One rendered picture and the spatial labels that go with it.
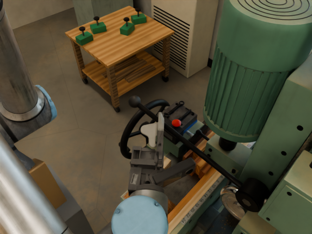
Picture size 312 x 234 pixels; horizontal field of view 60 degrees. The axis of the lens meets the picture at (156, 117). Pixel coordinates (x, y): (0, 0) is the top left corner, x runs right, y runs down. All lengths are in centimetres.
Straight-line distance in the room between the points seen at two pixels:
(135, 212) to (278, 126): 32
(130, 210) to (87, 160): 160
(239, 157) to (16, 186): 58
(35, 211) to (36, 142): 183
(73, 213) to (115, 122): 111
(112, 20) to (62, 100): 81
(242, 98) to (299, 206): 22
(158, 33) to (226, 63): 168
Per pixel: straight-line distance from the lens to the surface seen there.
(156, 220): 47
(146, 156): 69
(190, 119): 92
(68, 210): 129
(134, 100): 74
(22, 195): 46
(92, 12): 290
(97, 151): 209
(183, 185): 89
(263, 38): 49
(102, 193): 190
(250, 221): 68
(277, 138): 61
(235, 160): 81
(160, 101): 106
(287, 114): 56
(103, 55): 202
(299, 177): 50
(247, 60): 52
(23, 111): 101
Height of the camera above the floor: 169
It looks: 49 degrees down
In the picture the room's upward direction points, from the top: straight up
